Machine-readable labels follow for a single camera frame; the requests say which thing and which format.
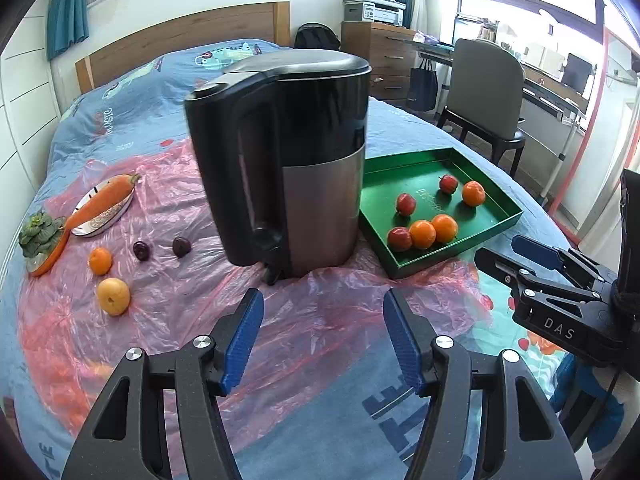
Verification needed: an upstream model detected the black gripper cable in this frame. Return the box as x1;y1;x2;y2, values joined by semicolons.
570;366;624;455

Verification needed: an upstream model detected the orange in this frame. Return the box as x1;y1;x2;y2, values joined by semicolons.
461;181;486;207
409;220;437;250
431;214;459;243
88;247;113;276

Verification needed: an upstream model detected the dark tote bag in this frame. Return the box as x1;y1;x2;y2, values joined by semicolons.
406;59;439;112

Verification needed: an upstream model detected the blue printed bedsheet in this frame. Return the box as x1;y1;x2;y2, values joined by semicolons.
0;37;576;480

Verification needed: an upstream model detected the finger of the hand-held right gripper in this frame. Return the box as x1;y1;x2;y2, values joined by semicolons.
473;248;607;307
511;234;620;292

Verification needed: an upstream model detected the yellow apple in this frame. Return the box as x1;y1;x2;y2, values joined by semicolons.
97;278;131;317

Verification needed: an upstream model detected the orange plate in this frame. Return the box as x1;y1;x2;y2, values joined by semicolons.
26;216;70;277

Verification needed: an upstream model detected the black silver electric kettle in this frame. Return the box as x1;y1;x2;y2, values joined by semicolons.
184;49;373;286

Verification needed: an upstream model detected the wooden headboard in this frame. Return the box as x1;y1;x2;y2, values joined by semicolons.
75;1;291;93

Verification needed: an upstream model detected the pink plastic sheet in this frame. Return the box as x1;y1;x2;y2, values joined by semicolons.
17;152;496;441

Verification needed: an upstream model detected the white oval plate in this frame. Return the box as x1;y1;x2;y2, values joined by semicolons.
70;182;136;237

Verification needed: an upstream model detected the carrot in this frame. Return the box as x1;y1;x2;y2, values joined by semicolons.
65;174;142;232

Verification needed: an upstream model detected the green leafy vegetable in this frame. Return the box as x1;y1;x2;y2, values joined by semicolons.
19;211;66;257

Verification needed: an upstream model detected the white printer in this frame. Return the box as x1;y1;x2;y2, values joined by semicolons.
343;0;407;27

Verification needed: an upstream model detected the wooden drawer cabinet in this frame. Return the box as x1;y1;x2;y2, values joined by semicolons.
341;21;426;108

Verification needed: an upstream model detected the grey chair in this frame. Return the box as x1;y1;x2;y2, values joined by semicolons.
437;38;527;171

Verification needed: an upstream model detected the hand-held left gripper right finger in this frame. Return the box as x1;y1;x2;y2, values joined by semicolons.
382;287;583;480

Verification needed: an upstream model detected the black backpack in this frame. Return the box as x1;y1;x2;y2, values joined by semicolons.
294;23;342;52

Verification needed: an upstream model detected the desk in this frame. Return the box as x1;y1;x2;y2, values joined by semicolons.
412;40;592;201

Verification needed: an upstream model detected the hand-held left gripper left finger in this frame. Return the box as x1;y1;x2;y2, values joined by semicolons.
60;288;265;480

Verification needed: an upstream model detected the black monitor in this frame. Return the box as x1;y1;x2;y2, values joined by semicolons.
561;53;595;97

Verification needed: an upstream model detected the green tray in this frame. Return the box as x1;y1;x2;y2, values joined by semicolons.
359;147;523;280

